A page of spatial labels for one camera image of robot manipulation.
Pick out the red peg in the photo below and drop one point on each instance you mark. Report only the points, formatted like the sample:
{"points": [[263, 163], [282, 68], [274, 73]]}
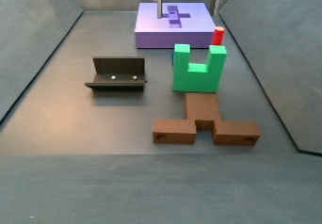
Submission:
{"points": [[218, 35]]}

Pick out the black angle bracket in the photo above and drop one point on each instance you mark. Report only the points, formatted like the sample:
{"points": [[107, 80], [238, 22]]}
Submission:
{"points": [[118, 72]]}

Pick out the brown T-shaped block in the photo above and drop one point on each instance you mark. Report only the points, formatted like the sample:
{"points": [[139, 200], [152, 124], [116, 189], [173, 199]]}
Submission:
{"points": [[202, 117]]}

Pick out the green U-shaped block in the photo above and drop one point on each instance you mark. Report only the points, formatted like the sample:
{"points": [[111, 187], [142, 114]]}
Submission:
{"points": [[198, 77]]}

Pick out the purple board with cross slot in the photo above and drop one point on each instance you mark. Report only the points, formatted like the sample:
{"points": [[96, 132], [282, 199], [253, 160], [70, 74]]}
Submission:
{"points": [[185, 23]]}

